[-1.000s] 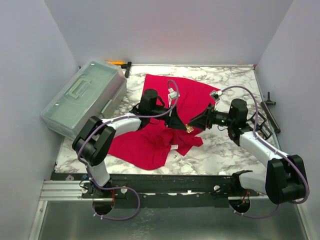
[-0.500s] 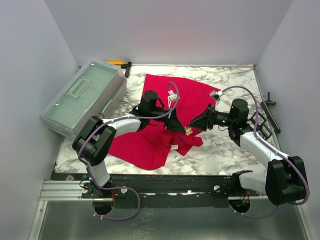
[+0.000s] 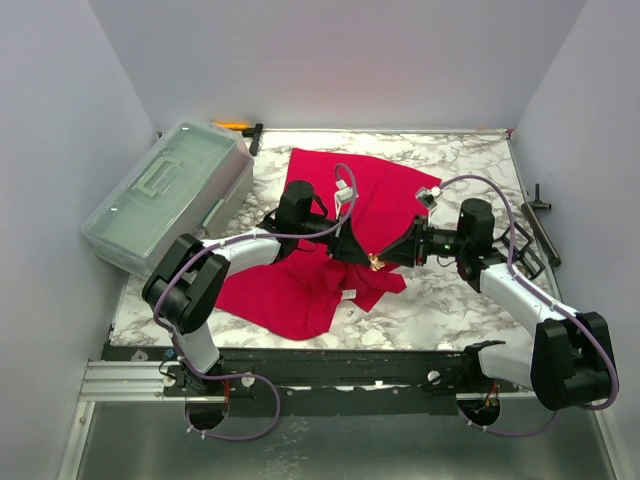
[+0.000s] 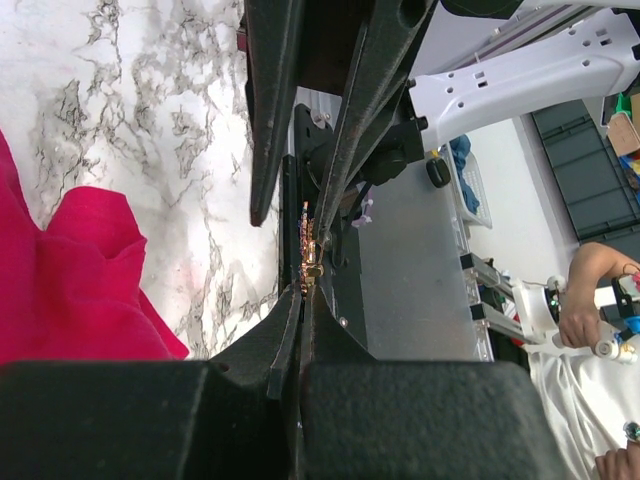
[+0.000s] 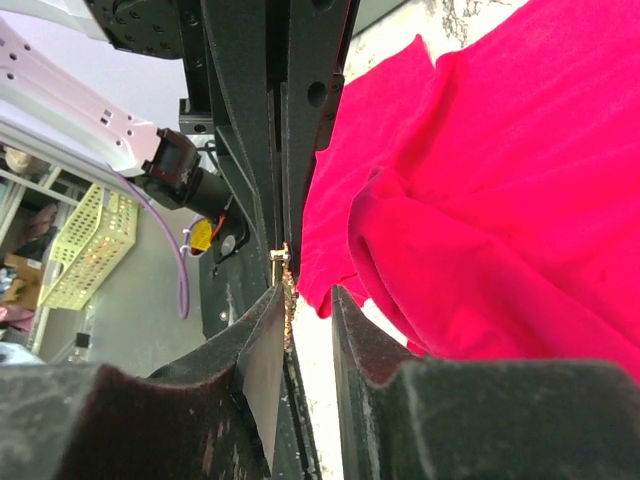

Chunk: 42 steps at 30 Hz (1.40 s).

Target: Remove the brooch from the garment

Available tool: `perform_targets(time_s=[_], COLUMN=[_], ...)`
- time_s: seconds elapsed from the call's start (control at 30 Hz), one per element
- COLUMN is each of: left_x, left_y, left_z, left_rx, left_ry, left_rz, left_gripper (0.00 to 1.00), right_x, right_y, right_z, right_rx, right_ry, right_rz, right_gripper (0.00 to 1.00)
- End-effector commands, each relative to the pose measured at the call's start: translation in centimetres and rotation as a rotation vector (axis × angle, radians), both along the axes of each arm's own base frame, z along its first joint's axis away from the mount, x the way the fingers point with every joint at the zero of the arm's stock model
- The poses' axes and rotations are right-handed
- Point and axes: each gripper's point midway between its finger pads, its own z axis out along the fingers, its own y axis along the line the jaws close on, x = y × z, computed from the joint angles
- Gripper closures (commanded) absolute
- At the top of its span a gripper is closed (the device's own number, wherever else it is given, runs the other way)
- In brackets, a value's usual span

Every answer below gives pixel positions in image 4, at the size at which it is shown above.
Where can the red t-shirt garment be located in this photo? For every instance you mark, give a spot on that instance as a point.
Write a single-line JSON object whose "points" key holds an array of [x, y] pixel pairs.
{"points": [[72, 291]]}

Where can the operator forearm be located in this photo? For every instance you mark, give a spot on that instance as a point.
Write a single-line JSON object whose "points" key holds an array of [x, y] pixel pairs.
{"points": [[592, 263]]}

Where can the operator bare hand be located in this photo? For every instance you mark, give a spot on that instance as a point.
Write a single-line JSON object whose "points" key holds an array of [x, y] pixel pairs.
{"points": [[579, 324]]}

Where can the white laundry basket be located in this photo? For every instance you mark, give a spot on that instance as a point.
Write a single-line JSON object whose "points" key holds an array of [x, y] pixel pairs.
{"points": [[468, 188]]}

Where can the black metal base rail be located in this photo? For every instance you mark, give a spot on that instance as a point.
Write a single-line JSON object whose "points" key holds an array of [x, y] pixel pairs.
{"points": [[402, 293]]}

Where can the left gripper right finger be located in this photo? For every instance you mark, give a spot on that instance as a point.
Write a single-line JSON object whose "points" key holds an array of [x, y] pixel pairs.
{"points": [[364, 418]]}

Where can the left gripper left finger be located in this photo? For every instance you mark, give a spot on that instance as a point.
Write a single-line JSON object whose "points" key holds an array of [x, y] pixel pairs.
{"points": [[223, 418]]}

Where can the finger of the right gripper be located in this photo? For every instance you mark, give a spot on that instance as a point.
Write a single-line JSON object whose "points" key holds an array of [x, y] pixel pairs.
{"points": [[388, 39], [273, 30]]}

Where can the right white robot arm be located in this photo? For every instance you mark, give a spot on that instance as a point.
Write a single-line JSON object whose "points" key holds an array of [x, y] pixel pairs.
{"points": [[596, 57]]}

